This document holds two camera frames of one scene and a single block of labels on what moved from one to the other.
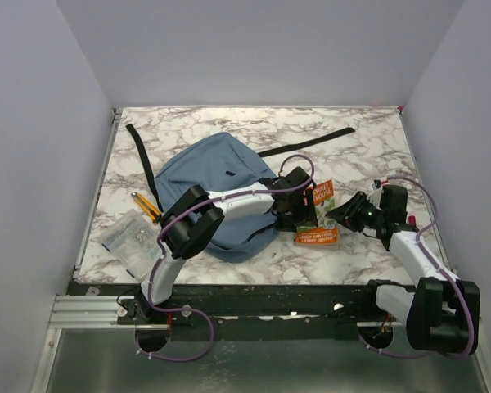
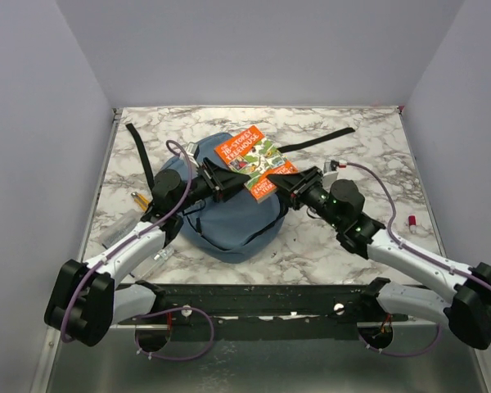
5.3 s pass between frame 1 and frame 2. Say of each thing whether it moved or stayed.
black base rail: stayed
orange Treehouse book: moved
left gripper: moved
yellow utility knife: stayed
